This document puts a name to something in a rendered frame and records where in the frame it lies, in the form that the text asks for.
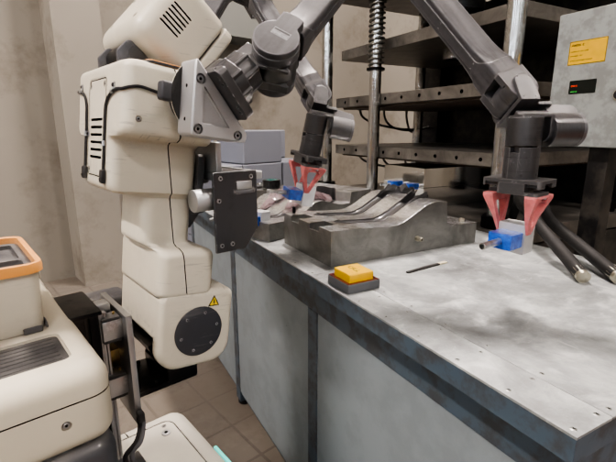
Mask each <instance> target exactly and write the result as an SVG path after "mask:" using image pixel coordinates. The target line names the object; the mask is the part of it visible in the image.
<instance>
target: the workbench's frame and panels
mask: <svg viewBox="0 0 616 462"><path fill-rule="evenodd" d="M209 218H212V216H211V215H209V214H208V213H206V212H203V213H200V214H198V215H197V217H196V218H195V220H194V222H193V223H192V242H194V243H196V244H198V245H201V246H203V247H205V248H209V249H210V250H211V251H212V253H213V265H212V278H211V279H213V280H215V281H218V282H220V283H222V284H224V285H225V286H226V287H228V288H229V289H230V290H231V292H232V296H231V308H230V319H229V330H228V340H227V344H226V347H225V349H224V351H223V352H222V353H221V354H220V355H219V356H218V358H219V359H220V361H221V362H222V364H223V366H224V367H225V369H226V371H227V372H228V374H229V375H230V377H231V378H232V380H233V382H234V383H235V384H236V396H237V397H238V402H239V403H241V404H247V403H248V405H249V406H250V408H251V409H252V411H253V413H254V414H255V415H256V416H257V418H258V420H259V421H260V423H261V424H262V426H263V428H264V429H265V431H266V432H267V434H268V435H269V437H270V439H271V440H272V442H273V444H274V445H275V446H276V447H277V449H278V450H279V452H280V454H281V456H282V457H283V459H284V460H285V462H616V418H615V419H613V420H612V421H610V422H608V423H606V424H604V425H602V426H601V427H600V428H598V429H596V430H595V431H593V432H591V433H589V434H587V435H585V436H584V437H582V438H580V439H578V440H575V439H573V438H572V437H570V436H568V435H567V434H565V433H563V432H561V431H560V430H558V429H557V428H555V427H554V426H553V425H551V424H549V423H547V422H546V421H544V420H542V419H541V418H539V417H537V416H536V415H534V414H533V413H531V412H529V411H527V410H525V409H524V408H523V407H522V406H520V405H518V404H517V403H515V402H513V401H511V400H510V399H508V398H506V397H505V396H503V395H501V394H500V393H498V392H497V391H495V390H494V389H492V388H490V387H489V386H487V385H486V384H484V383H482V382H481V381H479V380H477V379H475V378H474V377H472V376H470V375H469V374H467V373H466V372H465V371H463V370H462V369H460V368H458V367H456V366H454V365H453V364H451V363H450V362H448V361H446V360H445V359H443V358H441V357H439V356H438V355H437V354H435V353H434V352H432V351H430V350H429V349H427V348H426V347H424V346H422V345H420V344H418V343H417V342H415V341H414V340H412V339H411V338H410V337H408V336H406V335H404V334H403V333H401V332H399V331H398V330H396V329H394V328H393V327H391V326H390V325H388V324H386V323H384V322H382V321H381V320H380V319H379V318H377V317H375V316H374V315H372V314H370V313H368V312H367V311H365V310H363V309H362V308H360V307H358V306H357V305H355V304H354V303H352V302H351V301H349V300H347V299H346V298H344V297H343V296H341V295H339V294H338V293H336V292H334V291H332V290H331V289H329V288H327V287H326V286H324V285H323V284H322V283H320V282H319V281H317V280H315V279H313V278H311V277H310V276H308V275H307V274H305V273H303V272H302V271H300V270H298V269H296V268H295V267H294V266H292V265H291V264H289V263H287V262H286V261H284V260H283V259H281V258H279V257H277V256H276V255H274V254H272V253H271V252H269V251H268V250H267V249H265V248H264V247H261V246H260V245H258V244H256V243H255V242H253V241H252V240H250V241H249V242H248V244H247V247H246V248H241V249H237V250H232V251H228V252H224V253H219V254H216V253H215V223H214V221H209Z"/></svg>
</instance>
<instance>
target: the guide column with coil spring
mask: <svg viewBox="0 0 616 462"><path fill-rule="evenodd" d="M375 6H384V3H377V4H374V5H372V7H375ZM377 11H384V8H376V9H373V10H371V13H373V12H377ZM383 15H384V14H383V13H380V14H375V15H372V16H371V18H373V17H383ZM379 21H383V18H378V19H373V20H371V23H374V22H379ZM375 27H383V24H375V25H372V26H371V28H375ZM381 31H382V32H383V28H378V29H373V30H371V33H374V32H381ZM375 37H383V34H375V35H372V36H371V38H375ZM381 41H382V38H379V39H373V40H371V41H370V43H373V42H381ZM376 47H382V44H375V45H371V46H370V48H376ZM380 51H382V49H373V50H371V51H370V53H373V52H380ZM375 57H382V54H374V55H370V58H375ZM377 61H382V59H375V60H371V61H370V63H372V62H377ZM380 88H381V70H372V71H369V99H368V157H367V187H366V188H369V189H371V191H375V190H377V187H378V162H379V137H380Z"/></svg>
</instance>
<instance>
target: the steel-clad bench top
mask: <svg viewBox="0 0 616 462"><path fill-rule="evenodd" d="M488 237H489V233H486V232H482V231H478V230H476V236H475V242H471V243H466V244H461V245H455V246H451V247H440V248H436V249H430V250H425V251H420V252H414V253H410V254H404V255H399V256H394V257H388V258H379V259H373V260H369V261H363V262H359V263H358V264H359V265H361V266H363V267H365V268H368V269H370V270H373V276H375V277H377V278H379V288H377V289H373V290H368V291H361V292H357V293H352V294H346V293H345V292H343V291H341V290H339V289H338V288H337V287H335V286H333V285H332V284H330V283H328V274H329V273H335V267H332V268H330V267H328V266H327V265H325V264H324V263H322V262H320V261H318V260H316V259H314V258H312V257H310V256H308V255H306V254H304V253H302V252H301V251H299V250H298V249H296V248H294V247H291V246H289V245H287V244H285V243H284V238H283V239H279V240H275V241H271V242H268V241H264V240H260V239H257V238H254V237H252V238H251V239H250V240H252V241H253V242H255V243H256V244H258V245H260V246H261V247H263V248H265V249H266V250H267V251H269V252H271V253H272V254H274V255H276V256H277V257H279V258H280V259H283V260H284V261H286V262H287V263H289V264H291V265H292V266H293V267H295V268H296V269H298V270H300V271H302V272H303V273H305V274H307V275H308V276H310V277H311V278H313V279H315V280H316V281H319V282H320V283H322V284H323V285H324V286H326V287H327V288H329V289H331V290H332V291H334V292H336V293H338V294H339V295H341V296H343V297H344V298H346V299H347V300H349V301H351V302H352V303H354V304H355V305H357V306H358V307H360V308H362V309H363V310H365V311H367V312H368V313H370V314H372V315H374V316H375V317H377V318H379V319H380V320H381V321H382V322H384V323H386V324H387V325H390V326H391V327H393V328H394V329H396V330H398V331H399V332H401V333H403V334H404V335H406V336H408V337H409V338H410V339H412V340H414V341H415V342H417V343H418V344H420V345H422V346H423V347H426V348H427V349H429V350H430V351H432V352H434V353H435V354H436V355H438V356H439V357H441V358H443V359H445V360H446V361H448V362H450V363H451V364H453V365H454V366H456V367H458V368H459V369H462V370H463V371H465V372H466V373H467V374H469V375H470V376H472V377H474V378H475V379H477V380H479V381H481V382H482V383H484V384H486V385H487V386H489V387H490V388H492V389H494V390H495V391H497V392H498V393H500V394H501V395H503V396H505V397H506V398H508V399H510V400H511V401H513V402H515V403H517V404H518V405H520V406H522V407H523V408H524V409H525V410H527V411H529V412H530V413H533V414H534V415H536V416H537V417H539V418H541V419H542V420H544V421H546V422H547V423H549V424H551V425H552V426H553V427H555V428H557V429H558V430H560V431H561V432H563V433H565V434H566V435H568V436H570V437H572V438H573V439H575V440H578V439H580V438H582V437H584V436H585V435H588V434H589V433H591V432H593V431H595V430H596V429H598V428H600V427H602V426H603V425H604V424H606V423H608V422H610V421H612V420H613V419H615V418H616V284H615V283H613V282H612V281H611V280H609V279H608V278H607V277H606V276H605V275H603V274H602V273H601V272H600V271H599V270H598V269H596V268H595V267H594V266H593V265H592V264H590V263H589V262H588V261H587V260H586V259H585V258H583V257H582V256H579V255H575V254H573V255H574V256H575V257H576V258H577V259H578V260H579V262H580V263H581V264H582V265H583V266H584V267H585V268H586V269H587V271H588V272H589V273H590V274H591V279H590V280H589V281H588V282H586V283H581V282H578V281H577V280H576V279H575V278H574V277H573V275H572V274H571V273H570V272H569V271H568V269H567V268H566V267H565V265H564V264H563V263H562V262H561V261H560V259H559V258H558V257H557V256H556V254H555V253H554V252H553V251H552V249H551V248H549V247H542V246H538V245H535V244H533V247H532V252H529V253H527V254H524V255H519V254H515V253H511V252H508V251H504V250H499V249H496V248H495V247H490V248H487V249H484V250H481V249H480V248H479V244H480V243H483V242H486V241H488ZM441 261H447V263H446V264H442V265H438V266H435V267H431V268H428V269H422V270H418V271H415V272H412V273H406V271H407V270H414V269H417V268H421V267H424V266H427V265H431V264H435V263H438V262H441Z"/></svg>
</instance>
